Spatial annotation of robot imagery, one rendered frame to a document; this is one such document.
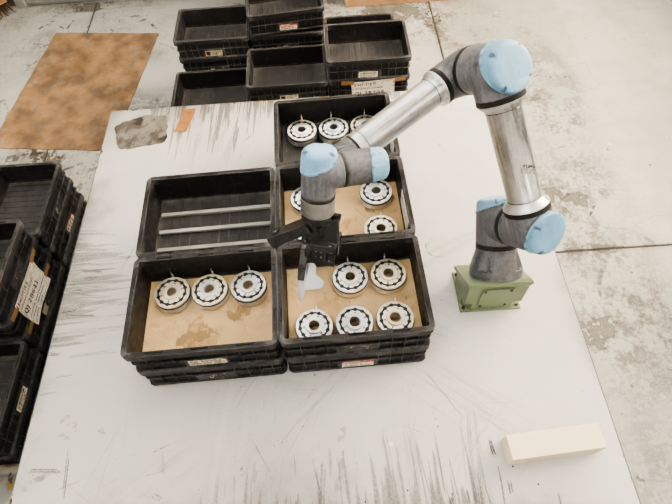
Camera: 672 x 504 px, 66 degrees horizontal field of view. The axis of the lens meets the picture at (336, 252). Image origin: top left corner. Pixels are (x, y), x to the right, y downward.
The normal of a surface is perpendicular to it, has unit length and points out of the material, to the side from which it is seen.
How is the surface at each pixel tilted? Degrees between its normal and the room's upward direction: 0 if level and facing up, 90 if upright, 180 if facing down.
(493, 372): 0
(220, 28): 0
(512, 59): 45
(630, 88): 0
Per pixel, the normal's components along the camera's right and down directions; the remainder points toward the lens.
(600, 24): -0.04, -0.54
